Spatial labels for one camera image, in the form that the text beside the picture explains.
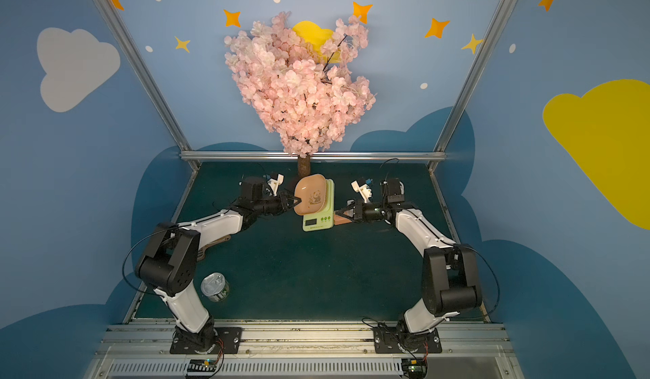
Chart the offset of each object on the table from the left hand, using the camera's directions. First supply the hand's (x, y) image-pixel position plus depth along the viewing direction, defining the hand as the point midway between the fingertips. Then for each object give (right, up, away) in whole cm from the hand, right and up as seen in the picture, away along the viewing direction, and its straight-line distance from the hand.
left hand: (302, 196), depth 90 cm
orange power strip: (+13, -8, -6) cm, 16 cm away
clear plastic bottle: (-27, -28, -11) cm, 41 cm away
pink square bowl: (+3, +3, 0) cm, 4 cm away
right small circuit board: (+35, -50, -17) cm, 63 cm away
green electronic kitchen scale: (+8, -8, -4) cm, 12 cm away
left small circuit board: (-28, -50, -17) cm, 60 cm away
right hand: (+14, -5, -6) cm, 16 cm away
